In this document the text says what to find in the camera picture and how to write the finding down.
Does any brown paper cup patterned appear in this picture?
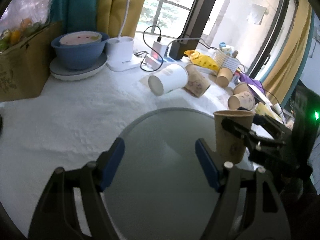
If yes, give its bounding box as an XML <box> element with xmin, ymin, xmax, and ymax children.
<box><xmin>214</xmin><ymin>110</ymin><xmax>254</xmax><ymax>164</ymax></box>

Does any black window frame post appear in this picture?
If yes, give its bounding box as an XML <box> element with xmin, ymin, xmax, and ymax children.
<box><xmin>182</xmin><ymin>0</ymin><xmax>216</xmax><ymax>38</ymax></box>

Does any white quilted table cloth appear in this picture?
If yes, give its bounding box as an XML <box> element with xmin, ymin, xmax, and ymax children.
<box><xmin>1</xmin><ymin>68</ymin><xmax>233</xmax><ymax>235</ymax></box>

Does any white charger plug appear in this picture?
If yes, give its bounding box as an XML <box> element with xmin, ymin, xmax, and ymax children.
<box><xmin>151</xmin><ymin>36</ymin><xmax>167</xmax><ymax>61</ymax></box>

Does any purple cloth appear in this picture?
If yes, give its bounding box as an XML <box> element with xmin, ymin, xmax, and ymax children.
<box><xmin>240</xmin><ymin>72</ymin><xmax>265</xmax><ymax>94</ymax></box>

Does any yellow curtain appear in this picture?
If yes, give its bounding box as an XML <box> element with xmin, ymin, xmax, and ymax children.
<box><xmin>263</xmin><ymin>0</ymin><xmax>312</xmax><ymax>104</ymax></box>
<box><xmin>97</xmin><ymin>0</ymin><xmax>145</xmax><ymax>37</ymax></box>

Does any white plate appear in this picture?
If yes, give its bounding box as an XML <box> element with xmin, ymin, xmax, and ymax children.
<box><xmin>49</xmin><ymin>53</ymin><xmax>107</xmax><ymax>81</ymax></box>

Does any black power adapter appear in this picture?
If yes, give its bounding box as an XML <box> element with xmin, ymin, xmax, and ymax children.
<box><xmin>169</xmin><ymin>41</ymin><xmax>186</xmax><ymax>60</ymax></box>

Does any blue bowl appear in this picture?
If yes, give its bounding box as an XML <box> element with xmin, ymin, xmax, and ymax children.
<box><xmin>51</xmin><ymin>32</ymin><xmax>110</xmax><ymax>70</ymax></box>

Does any brown paper cup lying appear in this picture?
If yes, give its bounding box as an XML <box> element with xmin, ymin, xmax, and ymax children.
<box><xmin>184</xmin><ymin>64</ymin><xmax>210</xmax><ymax>98</ymax></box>

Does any yellow curtain right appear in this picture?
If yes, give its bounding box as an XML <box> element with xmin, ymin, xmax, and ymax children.
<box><xmin>263</xmin><ymin>0</ymin><xmax>312</xmax><ymax>104</ymax></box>

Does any brown paper cup behind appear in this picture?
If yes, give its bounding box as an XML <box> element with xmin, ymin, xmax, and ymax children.
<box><xmin>233</xmin><ymin>82</ymin><xmax>251</xmax><ymax>95</ymax></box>

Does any white power strip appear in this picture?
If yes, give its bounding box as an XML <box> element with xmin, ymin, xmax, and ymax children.
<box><xmin>134</xmin><ymin>51</ymin><xmax>175</xmax><ymax>72</ymax></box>

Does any white tube bottle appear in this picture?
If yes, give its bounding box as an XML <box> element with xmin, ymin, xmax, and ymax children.
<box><xmin>271</xmin><ymin>103</ymin><xmax>286</xmax><ymax>122</ymax></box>

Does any teal curtain left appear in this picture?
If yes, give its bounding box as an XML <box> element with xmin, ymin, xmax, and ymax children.
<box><xmin>50</xmin><ymin>0</ymin><xmax>97</xmax><ymax>33</ymax></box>

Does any plastic bag of fruit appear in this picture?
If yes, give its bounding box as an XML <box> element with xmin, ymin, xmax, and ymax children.
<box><xmin>1</xmin><ymin>0</ymin><xmax>53</xmax><ymax>52</ymax></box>

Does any black smartphone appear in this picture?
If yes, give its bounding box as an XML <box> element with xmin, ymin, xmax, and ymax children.
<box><xmin>248</xmin><ymin>84</ymin><xmax>269</xmax><ymax>103</ymax></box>

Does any white paper cup green print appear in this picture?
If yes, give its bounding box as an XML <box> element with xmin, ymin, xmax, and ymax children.
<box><xmin>148</xmin><ymin>64</ymin><xmax>189</xmax><ymax>96</ymax></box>

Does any black cable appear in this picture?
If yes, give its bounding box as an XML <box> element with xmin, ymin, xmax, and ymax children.
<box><xmin>134</xmin><ymin>25</ymin><xmax>218</xmax><ymax>72</ymax></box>

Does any cardboard box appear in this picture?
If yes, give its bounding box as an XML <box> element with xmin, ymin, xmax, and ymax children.
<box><xmin>0</xmin><ymin>21</ymin><xmax>62</xmax><ymax>102</ymax></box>

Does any white desk lamp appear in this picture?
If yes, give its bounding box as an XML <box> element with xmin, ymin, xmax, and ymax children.
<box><xmin>106</xmin><ymin>0</ymin><xmax>139</xmax><ymax>72</ymax></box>

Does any brown paper cup tilted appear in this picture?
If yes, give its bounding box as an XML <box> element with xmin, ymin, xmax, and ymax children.
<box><xmin>228</xmin><ymin>91</ymin><xmax>255</xmax><ymax>110</ymax></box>

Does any yellow snack bag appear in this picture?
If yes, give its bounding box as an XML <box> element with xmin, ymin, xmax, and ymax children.
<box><xmin>184</xmin><ymin>50</ymin><xmax>220</xmax><ymax>73</ymax></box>

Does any brown paper cup plain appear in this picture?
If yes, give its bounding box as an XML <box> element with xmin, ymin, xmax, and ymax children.
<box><xmin>216</xmin><ymin>68</ymin><xmax>233</xmax><ymax>88</ymax></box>

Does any yellow curtain left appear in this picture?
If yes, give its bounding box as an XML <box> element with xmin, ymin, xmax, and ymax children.
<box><xmin>97</xmin><ymin>0</ymin><xmax>145</xmax><ymax>37</ymax></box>

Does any round grey placemat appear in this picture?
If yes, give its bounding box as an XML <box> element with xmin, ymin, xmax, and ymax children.
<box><xmin>104</xmin><ymin>108</ymin><xmax>219</xmax><ymax>239</ymax></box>

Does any pink bowl inside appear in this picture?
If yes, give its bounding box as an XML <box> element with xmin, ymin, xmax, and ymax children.
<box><xmin>59</xmin><ymin>31</ymin><xmax>102</xmax><ymax>46</ymax></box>

